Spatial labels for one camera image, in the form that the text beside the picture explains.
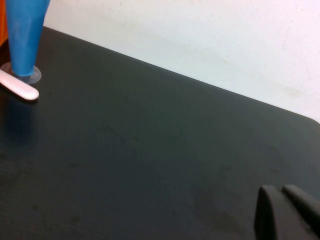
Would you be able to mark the pink plastic fork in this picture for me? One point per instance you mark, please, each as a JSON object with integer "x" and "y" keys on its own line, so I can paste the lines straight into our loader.
{"x": 22, "y": 90}

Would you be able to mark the orange plastic cutlery crate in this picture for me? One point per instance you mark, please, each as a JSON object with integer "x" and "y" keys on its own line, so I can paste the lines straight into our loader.
{"x": 2, "y": 20}

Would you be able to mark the black table mat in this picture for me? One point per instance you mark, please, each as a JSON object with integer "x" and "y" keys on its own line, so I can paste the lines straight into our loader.
{"x": 150, "y": 150}

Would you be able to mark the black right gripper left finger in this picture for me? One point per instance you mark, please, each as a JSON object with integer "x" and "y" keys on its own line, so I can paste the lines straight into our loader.
{"x": 275, "y": 220}

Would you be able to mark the clear round cup base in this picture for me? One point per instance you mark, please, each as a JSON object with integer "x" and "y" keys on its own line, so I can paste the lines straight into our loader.
{"x": 36, "y": 76}

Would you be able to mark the blue cone cup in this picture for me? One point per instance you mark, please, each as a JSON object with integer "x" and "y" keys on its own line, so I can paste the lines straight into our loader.
{"x": 25, "y": 37}

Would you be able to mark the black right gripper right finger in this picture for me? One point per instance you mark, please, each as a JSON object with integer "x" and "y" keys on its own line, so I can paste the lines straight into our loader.
{"x": 311, "y": 217}

